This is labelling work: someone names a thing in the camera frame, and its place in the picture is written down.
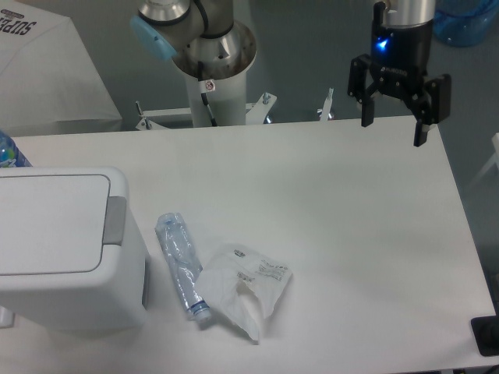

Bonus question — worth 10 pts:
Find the crushed clear plastic bottle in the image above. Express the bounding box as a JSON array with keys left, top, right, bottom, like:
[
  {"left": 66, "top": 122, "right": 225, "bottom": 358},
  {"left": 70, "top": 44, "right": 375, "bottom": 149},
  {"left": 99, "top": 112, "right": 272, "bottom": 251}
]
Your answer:
[{"left": 155, "top": 213, "right": 212, "bottom": 326}]

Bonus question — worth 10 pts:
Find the white cardboard box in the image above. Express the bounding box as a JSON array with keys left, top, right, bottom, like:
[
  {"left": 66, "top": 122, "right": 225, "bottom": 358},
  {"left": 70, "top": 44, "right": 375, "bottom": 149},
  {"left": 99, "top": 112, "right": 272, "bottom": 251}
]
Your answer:
[{"left": 1, "top": 1, "right": 122, "bottom": 136}]

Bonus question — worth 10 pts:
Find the blue labelled water bottle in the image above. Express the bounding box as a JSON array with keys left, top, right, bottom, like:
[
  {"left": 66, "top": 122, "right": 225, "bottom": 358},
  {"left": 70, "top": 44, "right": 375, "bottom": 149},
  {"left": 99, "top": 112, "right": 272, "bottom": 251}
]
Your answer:
[{"left": 0, "top": 131, "right": 32, "bottom": 168}]

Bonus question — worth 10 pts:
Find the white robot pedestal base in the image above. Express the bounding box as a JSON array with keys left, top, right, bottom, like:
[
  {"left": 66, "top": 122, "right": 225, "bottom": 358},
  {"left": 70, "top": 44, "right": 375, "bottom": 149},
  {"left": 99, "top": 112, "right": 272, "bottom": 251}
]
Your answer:
[{"left": 136, "top": 72, "right": 277, "bottom": 130}]

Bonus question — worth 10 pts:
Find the black device at edge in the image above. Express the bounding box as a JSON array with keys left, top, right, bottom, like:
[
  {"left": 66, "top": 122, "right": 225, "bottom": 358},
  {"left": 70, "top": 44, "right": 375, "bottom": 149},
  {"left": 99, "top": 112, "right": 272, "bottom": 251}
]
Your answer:
[{"left": 471, "top": 316, "right": 498, "bottom": 357}]

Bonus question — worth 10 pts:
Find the white trash can body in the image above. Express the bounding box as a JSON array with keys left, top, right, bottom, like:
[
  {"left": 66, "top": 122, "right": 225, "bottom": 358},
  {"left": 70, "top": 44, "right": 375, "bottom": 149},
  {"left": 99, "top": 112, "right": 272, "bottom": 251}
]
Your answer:
[{"left": 1, "top": 167, "right": 150, "bottom": 330}]

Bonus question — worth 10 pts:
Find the large blue water jug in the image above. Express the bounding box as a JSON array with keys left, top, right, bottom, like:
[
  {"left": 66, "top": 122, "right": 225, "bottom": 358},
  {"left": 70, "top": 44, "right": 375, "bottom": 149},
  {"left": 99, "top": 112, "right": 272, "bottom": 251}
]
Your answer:
[{"left": 433, "top": 1, "right": 498, "bottom": 48}]

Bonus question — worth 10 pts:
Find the white frame at right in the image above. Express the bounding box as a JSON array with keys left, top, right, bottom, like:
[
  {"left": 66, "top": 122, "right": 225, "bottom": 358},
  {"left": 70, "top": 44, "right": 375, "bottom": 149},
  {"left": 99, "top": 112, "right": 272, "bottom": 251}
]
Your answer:
[{"left": 471, "top": 132, "right": 499, "bottom": 185}]

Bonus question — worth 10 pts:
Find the crumpled white plastic wrapper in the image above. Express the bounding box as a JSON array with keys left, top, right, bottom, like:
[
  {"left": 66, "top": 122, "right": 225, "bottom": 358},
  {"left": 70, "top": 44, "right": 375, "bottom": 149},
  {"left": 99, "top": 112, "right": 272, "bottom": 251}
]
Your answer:
[{"left": 194, "top": 245, "right": 292, "bottom": 342}]

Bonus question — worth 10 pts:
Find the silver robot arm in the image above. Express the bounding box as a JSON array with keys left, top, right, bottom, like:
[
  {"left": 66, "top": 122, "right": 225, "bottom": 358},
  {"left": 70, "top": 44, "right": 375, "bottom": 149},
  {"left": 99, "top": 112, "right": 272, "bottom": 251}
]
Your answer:
[{"left": 129, "top": 1, "right": 451, "bottom": 146}]

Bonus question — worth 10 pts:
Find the white trash can lid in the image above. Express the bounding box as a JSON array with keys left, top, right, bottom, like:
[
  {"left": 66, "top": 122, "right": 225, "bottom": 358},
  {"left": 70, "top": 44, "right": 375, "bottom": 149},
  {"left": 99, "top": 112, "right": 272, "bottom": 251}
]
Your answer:
[{"left": 1, "top": 175, "right": 127, "bottom": 276}]

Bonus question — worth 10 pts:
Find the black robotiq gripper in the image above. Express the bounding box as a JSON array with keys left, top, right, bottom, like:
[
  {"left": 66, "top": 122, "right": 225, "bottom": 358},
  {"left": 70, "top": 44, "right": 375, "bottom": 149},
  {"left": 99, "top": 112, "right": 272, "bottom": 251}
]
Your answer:
[{"left": 347, "top": 2, "right": 451, "bottom": 147}]

